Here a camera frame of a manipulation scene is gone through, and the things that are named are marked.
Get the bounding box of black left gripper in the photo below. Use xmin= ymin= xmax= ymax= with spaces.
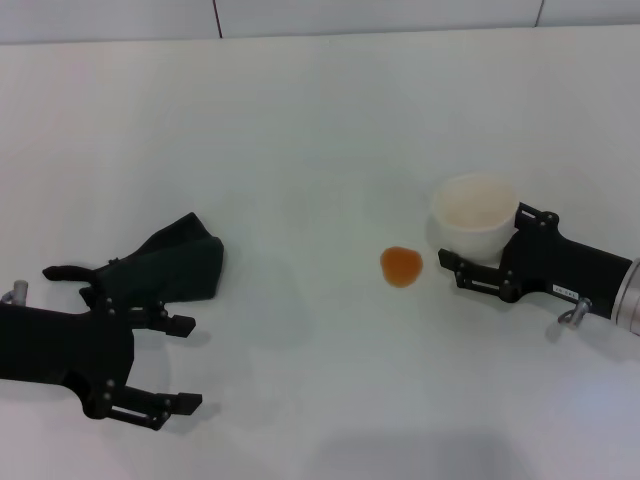
xmin=0 ymin=298 xmax=204 ymax=432

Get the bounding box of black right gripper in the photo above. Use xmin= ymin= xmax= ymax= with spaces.
xmin=437 ymin=200 xmax=634 ymax=320

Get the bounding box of white paper cup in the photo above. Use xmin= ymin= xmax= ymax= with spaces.
xmin=431 ymin=171 xmax=520 ymax=264

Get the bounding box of dark cloth rag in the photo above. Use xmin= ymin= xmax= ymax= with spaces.
xmin=41 ymin=211 xmax=229 ymax=314

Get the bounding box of orange-brown liquid stain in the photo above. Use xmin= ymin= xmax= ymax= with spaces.
xmin=379 ymin=245 xmax=426 ymax=290

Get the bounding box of metal left cable connector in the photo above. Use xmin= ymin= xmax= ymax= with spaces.
xmin=0 ymin=280 xmax=29 ymax=307

